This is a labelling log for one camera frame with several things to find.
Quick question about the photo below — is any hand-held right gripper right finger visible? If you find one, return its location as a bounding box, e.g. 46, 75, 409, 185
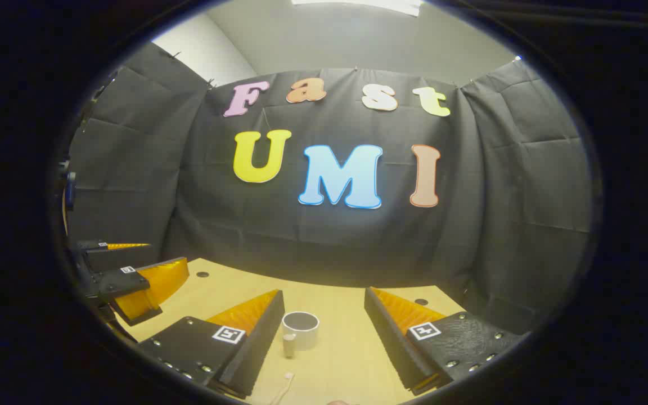
363, 286, 530, 396

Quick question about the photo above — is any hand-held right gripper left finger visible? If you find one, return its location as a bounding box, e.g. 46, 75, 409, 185
136, 289, 286, 400

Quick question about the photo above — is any white cup with wooden handle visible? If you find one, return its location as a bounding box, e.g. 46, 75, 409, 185
282, 311, 320, 359

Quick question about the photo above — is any beige toothbrush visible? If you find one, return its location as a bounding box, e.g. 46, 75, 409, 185
271, 371, 295, 405

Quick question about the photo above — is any light wooden desktop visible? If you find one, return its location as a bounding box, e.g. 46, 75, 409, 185
127, 258, 471, 405

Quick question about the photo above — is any black backdrop cloth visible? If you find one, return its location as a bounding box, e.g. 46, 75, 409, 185
62, 42, 593, 338

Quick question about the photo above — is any ceiling light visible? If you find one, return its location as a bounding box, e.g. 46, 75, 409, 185
292, 0, 425, 16

